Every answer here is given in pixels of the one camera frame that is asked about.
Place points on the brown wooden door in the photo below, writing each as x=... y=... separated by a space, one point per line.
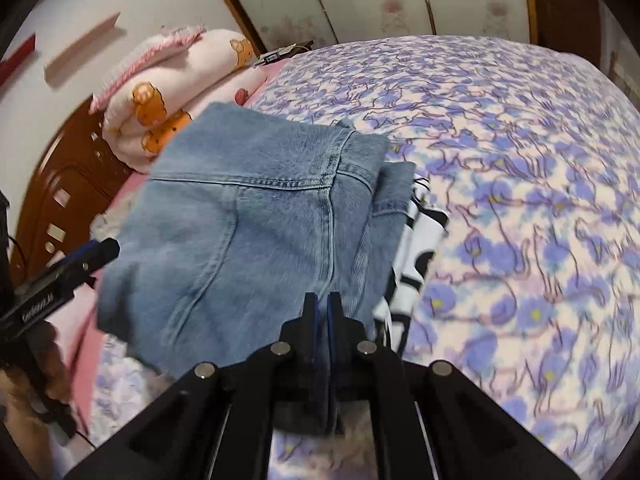
x=572 y=26

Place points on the purple floral bed blanket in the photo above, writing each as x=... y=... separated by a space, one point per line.
x=533 y=292

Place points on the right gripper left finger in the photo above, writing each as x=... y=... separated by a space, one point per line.
x=219 y=420

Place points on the black white patterned garment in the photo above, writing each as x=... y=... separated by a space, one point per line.
x=424 y=228

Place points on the pink bear print quilt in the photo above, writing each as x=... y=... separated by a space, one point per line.
x=166 y=82

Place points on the person's left hand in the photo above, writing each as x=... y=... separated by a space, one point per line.
x=28 y=431

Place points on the blue denim jacket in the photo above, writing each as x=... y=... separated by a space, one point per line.
x=241 y=217

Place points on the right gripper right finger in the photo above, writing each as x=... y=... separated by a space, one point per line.
x=430 y=422

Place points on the wooden headboard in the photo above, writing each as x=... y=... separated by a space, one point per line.
x=77 y=178

